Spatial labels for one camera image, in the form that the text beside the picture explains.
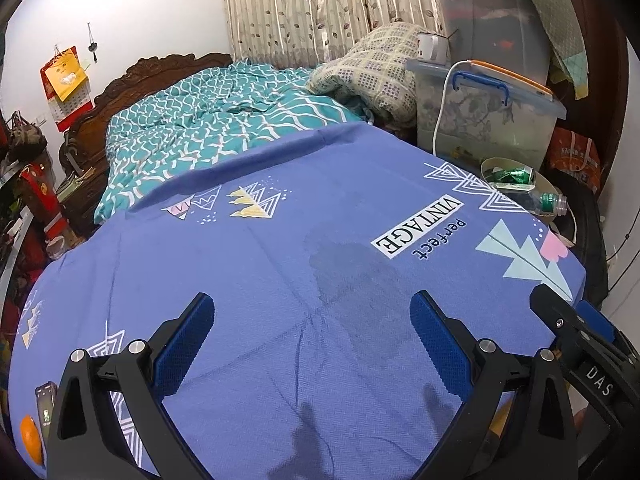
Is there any red gift box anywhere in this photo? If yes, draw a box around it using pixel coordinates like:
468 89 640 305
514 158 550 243
20 162 68 241

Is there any clear storage box orange lid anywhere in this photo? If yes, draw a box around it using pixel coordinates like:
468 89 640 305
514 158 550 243
406 57 568 168

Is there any green checked cloth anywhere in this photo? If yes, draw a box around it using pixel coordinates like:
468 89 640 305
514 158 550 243
505 0 588 98

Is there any beige leaf print curtain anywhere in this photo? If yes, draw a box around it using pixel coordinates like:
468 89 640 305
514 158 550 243
217 0 441 68

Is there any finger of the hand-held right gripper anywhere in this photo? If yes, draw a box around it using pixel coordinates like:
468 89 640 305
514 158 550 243
529 284 633 428
577 301 640 366

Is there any brown handbag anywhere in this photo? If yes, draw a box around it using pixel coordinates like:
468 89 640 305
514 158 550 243
5 111 48 161

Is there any orange fruit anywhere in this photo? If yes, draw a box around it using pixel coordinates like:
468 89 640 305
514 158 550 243
20 415 45 466

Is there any clear plastic bottle white label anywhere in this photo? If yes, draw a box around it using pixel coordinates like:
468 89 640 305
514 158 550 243
520 190 569 217

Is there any large storage box blue lid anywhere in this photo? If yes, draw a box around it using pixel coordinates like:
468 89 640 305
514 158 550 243
429 0 553 93

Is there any white enamel mug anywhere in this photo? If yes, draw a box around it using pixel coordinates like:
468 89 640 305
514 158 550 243
416 31 451 65

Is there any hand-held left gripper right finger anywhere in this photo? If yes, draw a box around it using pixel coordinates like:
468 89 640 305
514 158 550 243
410 290 581 480

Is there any grey patterned pillow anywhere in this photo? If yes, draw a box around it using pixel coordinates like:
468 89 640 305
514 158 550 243
306 22 421 128

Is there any grey metal shelf rack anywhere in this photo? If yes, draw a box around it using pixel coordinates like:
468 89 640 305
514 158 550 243
0 160 36 311

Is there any red paper bag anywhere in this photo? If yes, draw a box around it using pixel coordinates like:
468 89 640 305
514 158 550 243
546 126 602 193

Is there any carved wooden headboard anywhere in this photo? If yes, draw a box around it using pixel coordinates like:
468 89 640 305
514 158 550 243
59 52 233 176

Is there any white cable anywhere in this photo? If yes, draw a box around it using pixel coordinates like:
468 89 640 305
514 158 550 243
432 60 473 153

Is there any black smartphone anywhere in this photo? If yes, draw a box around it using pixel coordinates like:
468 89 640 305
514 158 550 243
34 381 58 441

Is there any wooden nightstand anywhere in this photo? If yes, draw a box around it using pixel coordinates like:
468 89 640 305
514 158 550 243
55 167 108 221

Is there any crushed green drink can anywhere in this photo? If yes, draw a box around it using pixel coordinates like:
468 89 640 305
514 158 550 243
487 167 535 188

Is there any red wall calendar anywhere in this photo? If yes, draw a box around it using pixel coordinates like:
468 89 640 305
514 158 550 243
40 46 93 132

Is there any round cardboard bin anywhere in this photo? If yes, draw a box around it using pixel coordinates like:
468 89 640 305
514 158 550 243
480 156 568 223

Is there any teal patterned duvet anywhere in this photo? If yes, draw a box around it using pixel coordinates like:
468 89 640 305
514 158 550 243
94 59 371 226

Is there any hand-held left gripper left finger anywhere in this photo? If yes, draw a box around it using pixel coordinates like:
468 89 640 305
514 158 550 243
47 292 216 480

